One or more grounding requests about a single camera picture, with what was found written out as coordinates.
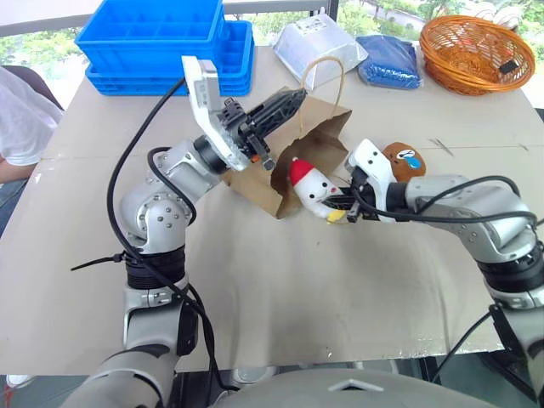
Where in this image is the white rounded object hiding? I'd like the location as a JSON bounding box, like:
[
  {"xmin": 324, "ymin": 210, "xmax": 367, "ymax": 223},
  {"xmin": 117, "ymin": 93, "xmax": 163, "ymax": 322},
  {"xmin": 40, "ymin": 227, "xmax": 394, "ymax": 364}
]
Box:
[{"xmin": 479, "ymin": 0, "xmax": 524, "ymax": 31}]

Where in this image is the brown paper bag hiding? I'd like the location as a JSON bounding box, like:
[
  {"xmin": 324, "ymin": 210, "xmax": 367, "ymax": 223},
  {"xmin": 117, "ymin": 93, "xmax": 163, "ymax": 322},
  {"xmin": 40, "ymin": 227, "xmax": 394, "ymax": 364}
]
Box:
[{"xmin": 220, "ymin": 56, "xmax": 354, "ymax": 220}]

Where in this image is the black shoulder cable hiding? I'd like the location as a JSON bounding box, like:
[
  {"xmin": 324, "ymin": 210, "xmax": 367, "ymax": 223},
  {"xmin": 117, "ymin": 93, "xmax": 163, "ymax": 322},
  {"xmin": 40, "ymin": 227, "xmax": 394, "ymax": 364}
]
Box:
[{"xmin": 429, "ymin": 303, "xmax": 501, "ymax": 384}]

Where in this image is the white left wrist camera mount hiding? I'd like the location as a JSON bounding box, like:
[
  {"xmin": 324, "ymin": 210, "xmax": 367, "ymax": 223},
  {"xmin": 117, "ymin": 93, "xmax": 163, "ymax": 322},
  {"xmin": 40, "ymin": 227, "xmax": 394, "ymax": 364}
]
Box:
[{"xmin": 181, "ymin": 54, "xmax": 252, "ymax": 173}]

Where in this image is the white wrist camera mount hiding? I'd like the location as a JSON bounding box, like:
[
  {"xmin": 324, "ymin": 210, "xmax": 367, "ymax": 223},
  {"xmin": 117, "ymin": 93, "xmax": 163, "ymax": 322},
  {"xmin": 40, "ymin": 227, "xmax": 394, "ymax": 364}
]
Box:
[
  {"xmin": 344, "ymin": 139, "xmax": 410, "ymax": 224},
  {"xmin": 181, "ymin": 54, "xmax": 252, "ymax": 173}
]

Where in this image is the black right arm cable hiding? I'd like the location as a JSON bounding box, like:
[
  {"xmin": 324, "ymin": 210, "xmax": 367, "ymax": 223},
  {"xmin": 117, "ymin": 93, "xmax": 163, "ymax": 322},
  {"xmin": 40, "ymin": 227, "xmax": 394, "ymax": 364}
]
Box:
[{"xmin": 350, "ymin": 174, "xmax": 537, "ymax": 226}]

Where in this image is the brown round plush toy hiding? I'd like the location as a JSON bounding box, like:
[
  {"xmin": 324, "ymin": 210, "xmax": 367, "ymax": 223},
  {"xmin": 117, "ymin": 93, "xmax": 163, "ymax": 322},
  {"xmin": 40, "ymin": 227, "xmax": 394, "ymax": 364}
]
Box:
[{"xmin": 381, "ymin": 141, "xmax": 428, "ymax": 183}]

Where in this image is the silver robot torso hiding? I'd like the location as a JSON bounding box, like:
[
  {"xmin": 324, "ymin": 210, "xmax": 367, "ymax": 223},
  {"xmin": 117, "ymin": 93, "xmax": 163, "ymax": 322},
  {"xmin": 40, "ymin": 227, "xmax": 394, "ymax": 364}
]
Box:
[{"xmin": 203, "ymin": 366, "xmax": 494, "ymax": 408}]

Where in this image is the dark chair back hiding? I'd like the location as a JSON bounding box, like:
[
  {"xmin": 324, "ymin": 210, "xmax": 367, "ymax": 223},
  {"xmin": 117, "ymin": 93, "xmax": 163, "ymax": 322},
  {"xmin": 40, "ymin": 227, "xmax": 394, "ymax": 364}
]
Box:
[{"xmin": 3, "ymin": 65, "xmax": 65, "ymax": 112}]

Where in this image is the blue plastic compartment crate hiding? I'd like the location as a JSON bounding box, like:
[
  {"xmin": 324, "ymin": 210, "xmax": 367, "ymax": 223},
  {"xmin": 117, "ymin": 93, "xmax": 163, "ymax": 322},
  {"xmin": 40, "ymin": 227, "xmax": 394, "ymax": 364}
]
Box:
[{"xmin": 75, "ymin": 0, "xmax": 225, "ymax": 72}]

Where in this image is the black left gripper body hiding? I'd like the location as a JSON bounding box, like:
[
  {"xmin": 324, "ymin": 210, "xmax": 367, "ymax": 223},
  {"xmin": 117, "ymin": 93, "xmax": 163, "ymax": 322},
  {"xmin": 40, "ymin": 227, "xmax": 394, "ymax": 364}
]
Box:
[{"xmin": 218, "ymin": 96, "xmax": 277, "ymax": 172}]

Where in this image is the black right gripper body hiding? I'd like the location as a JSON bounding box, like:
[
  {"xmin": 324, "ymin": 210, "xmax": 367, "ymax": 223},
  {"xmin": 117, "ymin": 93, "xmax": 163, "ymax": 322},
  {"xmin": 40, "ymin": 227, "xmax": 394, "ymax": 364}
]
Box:
[{"xmin": 346, "ymin": 167, "xmax": 383, "ymax": 224}]

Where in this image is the person in white shirt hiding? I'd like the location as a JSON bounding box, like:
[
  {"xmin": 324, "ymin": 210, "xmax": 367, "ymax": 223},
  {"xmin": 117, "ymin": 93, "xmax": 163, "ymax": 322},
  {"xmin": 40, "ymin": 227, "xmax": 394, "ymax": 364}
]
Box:
[{"xmin": 0, "ymin": 65, "xmax": 65, "ymax": 239}]

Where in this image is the white plush with red hat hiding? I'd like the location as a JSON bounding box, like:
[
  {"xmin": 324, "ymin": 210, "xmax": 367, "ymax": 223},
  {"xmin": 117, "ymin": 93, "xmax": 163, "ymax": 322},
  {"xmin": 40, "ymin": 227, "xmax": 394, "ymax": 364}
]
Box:
[{"xmin": 289, "ymin": 156, "xmax": 346, "ymax": 224}]

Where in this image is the black zip tie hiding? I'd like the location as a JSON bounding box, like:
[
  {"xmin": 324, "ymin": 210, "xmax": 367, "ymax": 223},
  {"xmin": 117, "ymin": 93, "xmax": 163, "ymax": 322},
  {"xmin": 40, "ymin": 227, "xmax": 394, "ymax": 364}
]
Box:
[{"xmin": 70, "ymin": 252, "xmax": 128, "ymax": 273}]

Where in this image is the white shoe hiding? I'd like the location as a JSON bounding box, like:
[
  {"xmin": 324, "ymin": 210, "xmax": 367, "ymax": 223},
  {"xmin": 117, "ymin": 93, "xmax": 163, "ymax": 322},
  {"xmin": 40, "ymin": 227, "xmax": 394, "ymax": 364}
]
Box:
[{"xmin": 5, "ymin": 372, "xmax": 33, "ymax": 388}]

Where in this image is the silver plastic wrapped package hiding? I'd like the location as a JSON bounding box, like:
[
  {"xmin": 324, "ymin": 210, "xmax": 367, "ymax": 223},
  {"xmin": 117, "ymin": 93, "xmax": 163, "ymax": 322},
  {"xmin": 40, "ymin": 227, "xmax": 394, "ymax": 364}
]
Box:
[{"xmin": 271, "ymin": 14, "xmax": 370, "ymax": 91}]

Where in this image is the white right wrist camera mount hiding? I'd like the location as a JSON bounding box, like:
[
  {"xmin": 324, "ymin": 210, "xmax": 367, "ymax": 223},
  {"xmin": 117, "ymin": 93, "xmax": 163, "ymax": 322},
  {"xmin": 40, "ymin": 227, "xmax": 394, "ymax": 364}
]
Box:
[{"xmin": 344, "ymin": 139, "xmax": 410, "ymax": 224}]

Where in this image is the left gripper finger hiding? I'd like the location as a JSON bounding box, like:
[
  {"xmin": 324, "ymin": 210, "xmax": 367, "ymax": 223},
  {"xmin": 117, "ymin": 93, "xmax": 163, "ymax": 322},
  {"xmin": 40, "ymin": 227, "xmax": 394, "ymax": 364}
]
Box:
[
  {"xmin": 246, "ymin": 88, "xmax": 308, "ymax": 124},
  {"xmin": 252, "ymin": 95, "xmax": 307, "ymax": 139}
]

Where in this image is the orange wicker basket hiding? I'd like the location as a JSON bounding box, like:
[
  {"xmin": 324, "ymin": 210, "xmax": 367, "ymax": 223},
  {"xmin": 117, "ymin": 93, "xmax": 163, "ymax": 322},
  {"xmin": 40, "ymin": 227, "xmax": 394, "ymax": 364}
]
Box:
[{"xmin": 419, "ymin": 14, "xmax": 536, "ymax": 97}]

